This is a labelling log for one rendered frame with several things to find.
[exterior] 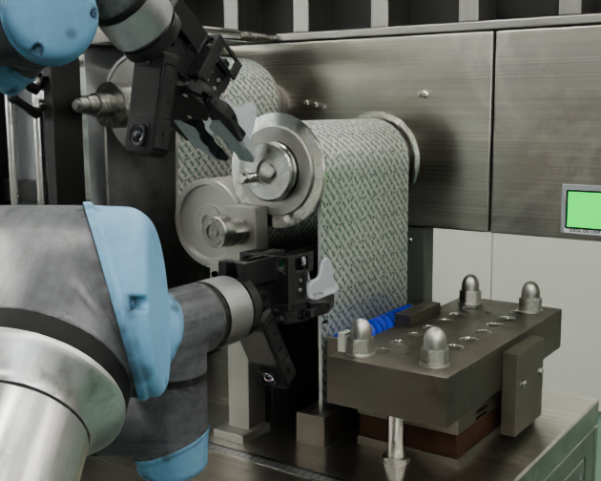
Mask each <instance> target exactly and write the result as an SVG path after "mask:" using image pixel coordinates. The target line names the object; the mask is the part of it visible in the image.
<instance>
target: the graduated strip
mask: <svg viewBox="0 0 601 481"><path fill-rule="evenodd" d="M208 450H212V451H216V452H219V453H223V454H226V455H229V456H233V457H236V458H239V459H242V460H246V461H249V462H253V463H256V464H260V465H263V466H266V467H269V468H273V469H276V470H279V471H285V472H289V473H292V474H295V475H298V476H302V477H305V478H309V479H312V480H316V481H350V480H346V479H343V478H340V477H337V476H333V475H330V474H326V473H323V472H319V471H313V470H309V469H307V468H303V467H300V466H296V465H292V464H289V463H285V462H282V461H279V460H276V459H272V458H268V457H265V456H261V455H258V454H254V453H252V452H248V451H245V450H238V449H235V448H231V447H228V446H224V445H222V444H218V443H214V442H211V441H208Z"/></svg>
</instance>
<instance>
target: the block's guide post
mask: <svg viewBox="0 0 601 481"><path fill-rule="evenodd" d="M383 462H384V463H385V464H387V465H388V466H392V467H402V466H405V465H407V464H408V463H409V462H410V455H409V454H408V453H407V452H405V420H404V419H399V418H395V417H390V416H387V451H386V452H384V453H383Z"/></svg>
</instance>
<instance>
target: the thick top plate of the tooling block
mask: <svg viewBox="0 0 601 481"><path fill-rule="evenodd" d="M458 301H459V298H458V299H456V300H454V301H452V302H449V303H446V304H444V305H441V311H440V315H438V316H436V317H433V318H431V319H429V320H427V321H425V322H423V323H420V324H417V325H415V326H413V327H410V328H408V327H402V326H393V327H391V328H389V329H387V330H385V331H383V332H381V333H379V334H376V335H374V336H372V337H374V338H375V346H374V350H375V351H376V355H375V356H373V357H369V358H354V357H350V356H347V355H346V352H340V351H337V352H335V353H333V354H331V355H328V356H327V402H328V403H331V404H336V405H340V406H344V407H349V408H356V409H360V410H365V411H369V412H374V413H378V414H382V415H386V416H390V417H395V418H399V419H404V420H407V421H412V422H416V423H421V424H425V425H430V426H433V427H437V428H442V429H447V428H448V427H450V426H451V425H453V424H454V423H455V422H457V421H458V420H459V419H461V418H462V417H464V416H465V415H466V414H468V413H469V412H471V411H472V410H473V409H475V408H477V407H478V406H479V405H481V404H482V403H483V402H484V401H485V400H487V399H488V398H490V397H491V396H492V395H494V394H495V393H497V392H498V391H499V390H501V389H502V375H503V352H504V351H506V350H508V349H509V348H511V347H512V346H514V345H516V344H518V343H519V342H521V341H523V340H524V339H526V337H528V336H530V335H532V336H538V337H544V359H545V358H546V357H548V356H549V355H550V354H551V353H552V352H554V351H555V350H557V349H558V348H559V347H560V344H561V321H562V309H561V308H554V307H546V306H542V309H543V312H542V313H538V314H527V313H522V312H519V311H517V308H518V307H519V304H518V303H510V302H502V301H494V300H488V299H482V302H483V303H482V304H480V305H463V304H459V303H458ZM431 327H439V328H441V329H442V330H443V332H444V333H445V335H446V346H447V347H448V348H449V361H450V366H449V367H447V368H441V369H433V368H426V367H422V366H420V365H419V361H420V360H421V346H423V345H424V336H425V333H426V332H427V331H428V330H429V329H430V328H431Z"/></svg>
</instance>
